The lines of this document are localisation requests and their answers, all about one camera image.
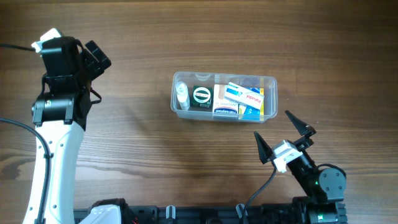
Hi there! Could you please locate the white Panadol box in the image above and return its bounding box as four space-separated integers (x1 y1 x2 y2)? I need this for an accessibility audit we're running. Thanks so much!
224 82 264 110

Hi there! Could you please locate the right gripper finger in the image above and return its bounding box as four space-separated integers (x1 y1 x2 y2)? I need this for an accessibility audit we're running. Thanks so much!
285 110 317 137
254 131 274 164

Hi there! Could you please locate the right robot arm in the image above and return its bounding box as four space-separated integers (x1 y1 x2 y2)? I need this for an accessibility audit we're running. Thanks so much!
239 110 348 224

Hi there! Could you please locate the left black cable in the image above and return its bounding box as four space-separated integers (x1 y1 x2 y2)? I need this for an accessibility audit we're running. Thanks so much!
0 42 52 224

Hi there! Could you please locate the white dropper bottle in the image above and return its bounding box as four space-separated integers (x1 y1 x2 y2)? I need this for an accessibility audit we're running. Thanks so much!
175 82 190 111

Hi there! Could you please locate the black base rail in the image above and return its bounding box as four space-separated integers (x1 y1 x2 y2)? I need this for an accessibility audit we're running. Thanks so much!
73 198 348 224

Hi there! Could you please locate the blue VapoDrops box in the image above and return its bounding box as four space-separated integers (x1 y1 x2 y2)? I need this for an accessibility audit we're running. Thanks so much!
238 104 264 121

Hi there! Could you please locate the green Zam-Buk box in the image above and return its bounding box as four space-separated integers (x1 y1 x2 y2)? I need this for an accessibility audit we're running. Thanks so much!
190 85 213 108

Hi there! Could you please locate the white Hansaplast plaster box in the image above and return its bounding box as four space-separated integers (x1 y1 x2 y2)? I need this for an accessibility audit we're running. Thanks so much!
213 84 239 116

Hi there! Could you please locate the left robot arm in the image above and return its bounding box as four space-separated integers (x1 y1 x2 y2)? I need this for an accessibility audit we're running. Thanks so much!
24 37 111 223

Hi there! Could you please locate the clear plastic container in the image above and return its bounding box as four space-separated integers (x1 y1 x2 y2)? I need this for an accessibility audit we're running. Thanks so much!
170 72 278 123

